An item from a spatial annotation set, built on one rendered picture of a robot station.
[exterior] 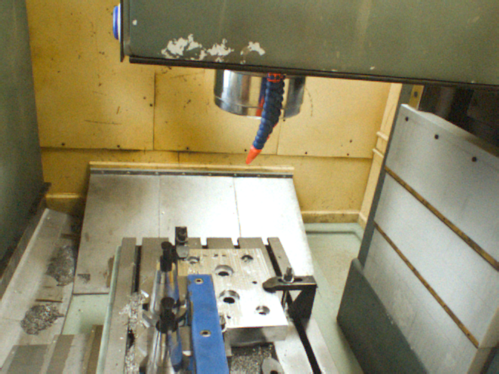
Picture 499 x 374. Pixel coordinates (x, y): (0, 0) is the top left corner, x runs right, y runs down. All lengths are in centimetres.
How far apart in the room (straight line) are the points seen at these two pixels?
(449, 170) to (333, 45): 60
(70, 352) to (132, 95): 98
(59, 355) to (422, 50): 112
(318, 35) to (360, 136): 162
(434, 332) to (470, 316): 14
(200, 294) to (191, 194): 122
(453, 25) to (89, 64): 147
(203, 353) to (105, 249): 116
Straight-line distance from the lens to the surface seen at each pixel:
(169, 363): 53
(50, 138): 190
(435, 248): 104
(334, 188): 211
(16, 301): 157
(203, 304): 64
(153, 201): 181
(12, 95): 160
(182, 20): 41
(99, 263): 166
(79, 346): 132
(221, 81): 72
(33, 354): 135
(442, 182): 100
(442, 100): 111
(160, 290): 60
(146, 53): 41
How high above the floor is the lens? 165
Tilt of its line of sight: 25 degrees down
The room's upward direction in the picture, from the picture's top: 7 degrees clockwise
